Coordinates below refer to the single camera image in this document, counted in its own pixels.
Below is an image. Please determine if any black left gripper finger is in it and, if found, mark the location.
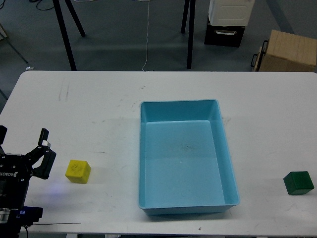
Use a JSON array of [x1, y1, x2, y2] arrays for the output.
[[32, 128, 56, 179], [0, 125, 7, 154]]

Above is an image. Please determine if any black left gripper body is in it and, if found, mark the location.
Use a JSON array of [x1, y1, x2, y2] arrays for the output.
[[0, 146, 44, 210]]

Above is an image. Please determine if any yellow wooden block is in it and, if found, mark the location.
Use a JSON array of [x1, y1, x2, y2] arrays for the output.
[[65, 160, 91, 184]]

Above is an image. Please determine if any green wooden block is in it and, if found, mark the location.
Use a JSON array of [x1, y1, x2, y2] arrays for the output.
[[283, 171, 315, 195]]

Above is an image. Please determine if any light wooden box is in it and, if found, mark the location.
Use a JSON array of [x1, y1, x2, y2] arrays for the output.
[[251, 30, 317, 72]]

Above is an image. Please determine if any black table leg left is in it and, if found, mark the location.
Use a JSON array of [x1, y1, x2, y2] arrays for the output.
[[53, 0, 86, 71]]

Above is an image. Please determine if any black table leg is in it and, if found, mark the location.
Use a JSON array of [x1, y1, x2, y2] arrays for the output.
[[53, 0, 86, 71], [181, 0, 196, 69]]

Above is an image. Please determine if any light blue plastic bin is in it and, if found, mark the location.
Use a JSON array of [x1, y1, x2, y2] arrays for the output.
[[139, 99, 240, 215]]

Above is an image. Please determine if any black table leg right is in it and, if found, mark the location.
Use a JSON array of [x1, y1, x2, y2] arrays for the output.
[[181, 0, 196, 69]]

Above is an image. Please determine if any white plastic container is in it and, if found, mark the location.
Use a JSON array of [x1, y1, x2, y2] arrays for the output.
[[208, 0, 255, 26]]

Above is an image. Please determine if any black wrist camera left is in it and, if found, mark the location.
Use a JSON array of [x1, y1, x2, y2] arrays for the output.
[[13, 206, 43, 227]]

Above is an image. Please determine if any black cable tie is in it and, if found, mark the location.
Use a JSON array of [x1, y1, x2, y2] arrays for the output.
[[33, 223, 81, 226]]

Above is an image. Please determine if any white hanging cord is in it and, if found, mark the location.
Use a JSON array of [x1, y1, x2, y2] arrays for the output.
[[141, 0, 151, 72]]

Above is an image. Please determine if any black box with handle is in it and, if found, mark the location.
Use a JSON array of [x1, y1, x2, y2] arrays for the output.
[[204, 21, 246, 48]]

